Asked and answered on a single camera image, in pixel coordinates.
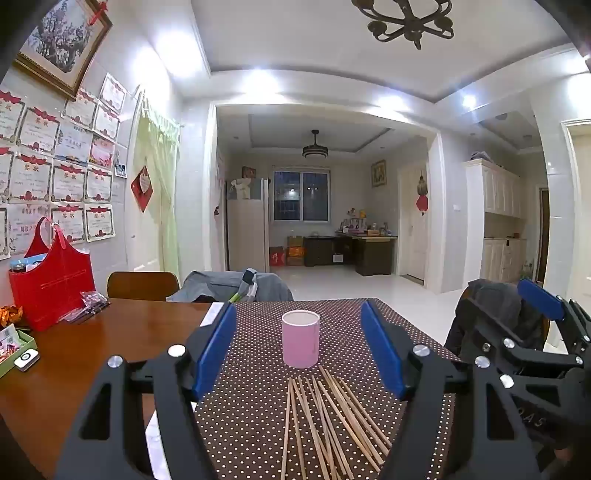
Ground wall of award certificates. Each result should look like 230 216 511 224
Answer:
0 71 127 261

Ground white door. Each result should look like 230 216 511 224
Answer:
398 157 428 282

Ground silver refrigerator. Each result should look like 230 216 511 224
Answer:
225 178 271 273

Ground dark grey jacket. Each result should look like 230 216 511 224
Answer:
445 278 550 365

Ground green tray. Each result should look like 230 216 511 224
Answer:
0 325 40 380

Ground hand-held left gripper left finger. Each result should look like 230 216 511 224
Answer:
55 302 238 480

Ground red diamond wall decoration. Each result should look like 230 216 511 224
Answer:
130 166 153 213

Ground dark wooden desk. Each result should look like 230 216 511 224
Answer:
302 233 398 278

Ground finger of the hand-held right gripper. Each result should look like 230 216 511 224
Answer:
457 286 583 376
517 278 591 356

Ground pink cup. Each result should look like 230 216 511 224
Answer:
281 310 321 369

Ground dark ceiling fan lamp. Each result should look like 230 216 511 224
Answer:
302 130 329 159

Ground assorted desk items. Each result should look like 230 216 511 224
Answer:
339 210 398 237

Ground framed blossom picture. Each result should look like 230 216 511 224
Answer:
11 0 114 101

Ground light green curtain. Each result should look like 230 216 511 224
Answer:
130 90 182 278

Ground bunch of wooden chopsticks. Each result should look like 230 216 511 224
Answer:
281 364 393 480

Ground black chandelier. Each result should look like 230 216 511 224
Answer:
351 0 455 51

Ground orange foil wrapper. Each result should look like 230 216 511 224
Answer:
0 305 25 329

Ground brown polka-dot tablecloth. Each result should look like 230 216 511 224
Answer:
191 298 462 480

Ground barred window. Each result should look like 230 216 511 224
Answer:
273 170 331 222

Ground white tall cabinet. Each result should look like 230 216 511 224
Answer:
464 158 528 283

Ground wooden chair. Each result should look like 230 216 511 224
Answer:
107 271 181 301

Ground red hanging door ornament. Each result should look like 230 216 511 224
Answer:
414 170 428 213

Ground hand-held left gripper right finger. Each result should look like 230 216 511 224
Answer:
360 299 543 480

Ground red tote bag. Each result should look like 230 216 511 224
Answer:
8 216 97 332

